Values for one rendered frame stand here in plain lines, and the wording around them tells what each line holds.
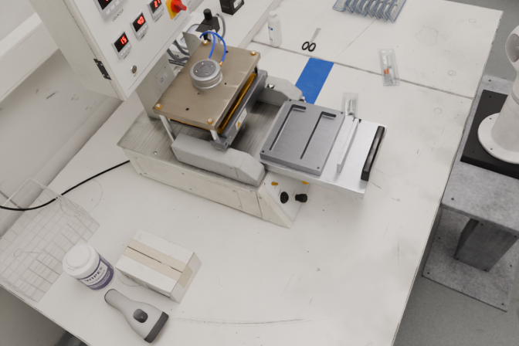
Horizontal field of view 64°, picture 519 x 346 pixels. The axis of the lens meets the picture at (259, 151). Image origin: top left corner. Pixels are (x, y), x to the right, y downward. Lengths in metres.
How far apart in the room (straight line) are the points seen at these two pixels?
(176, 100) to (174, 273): 0.44
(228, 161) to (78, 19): 0.46
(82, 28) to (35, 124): 0.60
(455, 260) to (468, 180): 0.75
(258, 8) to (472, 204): 1.12
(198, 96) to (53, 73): 0.56
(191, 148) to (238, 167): 0.14
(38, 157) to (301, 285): 0.93
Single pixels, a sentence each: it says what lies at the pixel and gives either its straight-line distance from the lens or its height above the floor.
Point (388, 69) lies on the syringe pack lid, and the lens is 1.59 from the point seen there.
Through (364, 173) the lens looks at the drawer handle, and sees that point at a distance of 1.02.
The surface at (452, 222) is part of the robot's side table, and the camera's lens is 2.14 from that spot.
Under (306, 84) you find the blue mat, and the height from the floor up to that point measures 0.75.
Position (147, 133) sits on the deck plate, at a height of 0.93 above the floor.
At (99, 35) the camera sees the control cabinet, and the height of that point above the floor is 1.34.
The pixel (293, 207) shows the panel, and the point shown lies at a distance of 1.22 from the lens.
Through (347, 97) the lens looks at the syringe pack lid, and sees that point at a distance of 1.48.
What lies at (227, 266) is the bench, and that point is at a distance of 1.21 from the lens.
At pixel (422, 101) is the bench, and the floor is 0.75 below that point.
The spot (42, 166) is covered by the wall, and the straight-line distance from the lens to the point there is 1.56.
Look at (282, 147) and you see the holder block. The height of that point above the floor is 0.98.
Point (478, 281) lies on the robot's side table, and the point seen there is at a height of 0.01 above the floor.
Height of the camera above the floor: 1.86
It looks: 54 degrees down
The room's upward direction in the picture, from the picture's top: 12 degrees counter-clockwise
